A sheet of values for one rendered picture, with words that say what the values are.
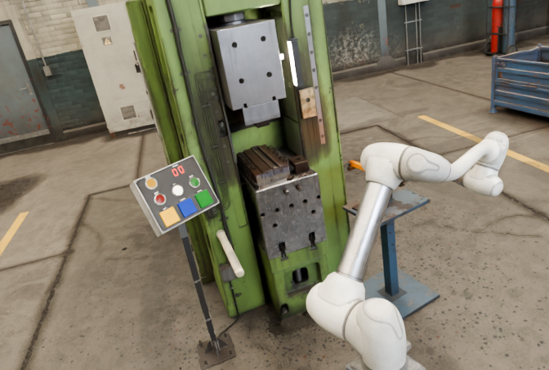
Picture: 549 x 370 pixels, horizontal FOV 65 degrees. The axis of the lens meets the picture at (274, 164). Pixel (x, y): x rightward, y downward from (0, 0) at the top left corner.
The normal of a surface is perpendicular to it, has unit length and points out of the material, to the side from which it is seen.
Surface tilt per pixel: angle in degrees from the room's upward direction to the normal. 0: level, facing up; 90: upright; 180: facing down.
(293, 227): 90
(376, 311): 6
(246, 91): 90
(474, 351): 0
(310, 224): 90
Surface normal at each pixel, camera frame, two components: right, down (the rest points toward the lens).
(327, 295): -0.64, -0.40
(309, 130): 0.33, 0.31
